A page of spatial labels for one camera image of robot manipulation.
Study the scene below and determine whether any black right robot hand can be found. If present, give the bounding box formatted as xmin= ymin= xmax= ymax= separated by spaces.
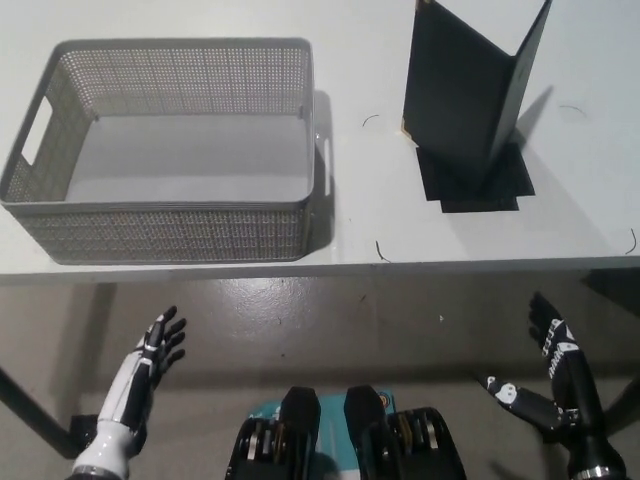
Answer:
xmin=476 ymin=292 xmax=627 ymax=472

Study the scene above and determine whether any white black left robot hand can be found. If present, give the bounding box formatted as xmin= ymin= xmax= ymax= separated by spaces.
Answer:
xmin=96 ymin=305 xmax=189 ymax=432

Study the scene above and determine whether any black hardcover notebook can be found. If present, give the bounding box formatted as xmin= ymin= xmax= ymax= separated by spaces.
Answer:
xmin=397 ymin=0 xmax=555 ymax=194

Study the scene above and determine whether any black metal table leg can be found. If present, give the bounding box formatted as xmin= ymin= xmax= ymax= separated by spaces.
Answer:
xmin=0 ymin=366 xmax=74 ymax=459
xmin=601 ymin=373 xmax=640 ymax=437

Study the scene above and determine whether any grey perforated plastic basket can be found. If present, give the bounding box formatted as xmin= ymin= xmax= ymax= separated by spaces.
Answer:
xmin=0 ymin=35 xmax=335 ymax=265

